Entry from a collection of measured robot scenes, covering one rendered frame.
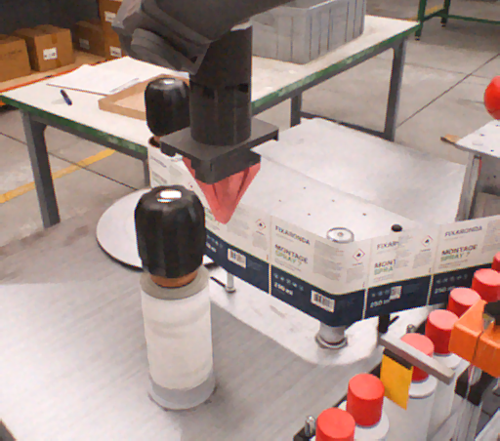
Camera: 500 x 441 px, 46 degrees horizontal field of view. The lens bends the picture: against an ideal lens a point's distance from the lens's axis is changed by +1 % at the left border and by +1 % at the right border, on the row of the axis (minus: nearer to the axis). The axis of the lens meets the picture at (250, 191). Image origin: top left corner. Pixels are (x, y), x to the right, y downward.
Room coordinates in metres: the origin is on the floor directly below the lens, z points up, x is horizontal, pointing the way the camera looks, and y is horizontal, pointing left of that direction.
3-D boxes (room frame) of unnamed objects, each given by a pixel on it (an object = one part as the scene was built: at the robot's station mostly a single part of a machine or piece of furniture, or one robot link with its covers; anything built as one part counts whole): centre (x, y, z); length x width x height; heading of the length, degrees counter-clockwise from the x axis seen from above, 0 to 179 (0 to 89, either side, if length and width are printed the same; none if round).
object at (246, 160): (0.51, 0.04, 1.23); 0.07 x 0.07 x 0.09; 47
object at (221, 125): (0.51, 0.03, 1.30); 0.10 x 0.07 x 0.07; 137
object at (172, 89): (0.98, 0.14, 1.04); 0.09 x 0.09 x 0.29
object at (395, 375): (0.39, -0.13, 1.09); 0.03 x 0.01 x 0.06; 45
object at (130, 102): (1.91, 0.31, 0.82); 0.34 x 0.24 x 0.03; 149
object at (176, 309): (0.58, 0.09, 1.03); 0.09 x 0.09 x 0.30
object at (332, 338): (0.67, -0.12, 0.97); 0.05 x 0.05 x 0.19
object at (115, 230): (0.98, 0.14, 0.89); 0.31 x 0.31 x 0.01
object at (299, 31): (2.67, -0.22, 0.91); 0.60 x 0.40 x 0.22; 146
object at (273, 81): (2.51, 0.01, 0.40); 1.90 x 0.75 x 0.80; 143
